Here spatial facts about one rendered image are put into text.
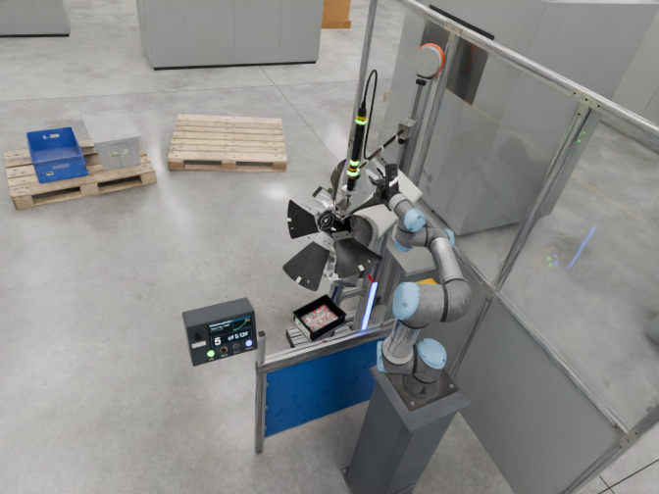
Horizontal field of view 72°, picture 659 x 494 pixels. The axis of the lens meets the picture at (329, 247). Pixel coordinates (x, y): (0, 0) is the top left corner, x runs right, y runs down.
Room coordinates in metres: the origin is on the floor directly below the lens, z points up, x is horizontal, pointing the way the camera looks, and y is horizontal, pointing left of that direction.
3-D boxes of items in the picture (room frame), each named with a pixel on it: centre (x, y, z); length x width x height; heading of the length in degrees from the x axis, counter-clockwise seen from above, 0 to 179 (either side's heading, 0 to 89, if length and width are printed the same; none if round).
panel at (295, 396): (1.42, -0.14, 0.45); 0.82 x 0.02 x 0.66; 119
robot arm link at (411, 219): (1.39, -0.28, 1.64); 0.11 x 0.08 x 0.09; 29
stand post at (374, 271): (2.06, -0.28, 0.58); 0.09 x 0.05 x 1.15; 29
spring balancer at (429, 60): (2.43, -0.36, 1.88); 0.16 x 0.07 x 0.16; 64
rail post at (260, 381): (1.21, 0.23, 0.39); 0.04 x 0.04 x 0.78; 29
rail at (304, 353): (1.42, -0.14, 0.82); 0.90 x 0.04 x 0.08; 119
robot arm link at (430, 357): (1.10, -0.44, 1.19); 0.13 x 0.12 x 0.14; 94
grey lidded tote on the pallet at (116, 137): (3.83, 2.21, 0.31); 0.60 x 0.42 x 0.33; 36
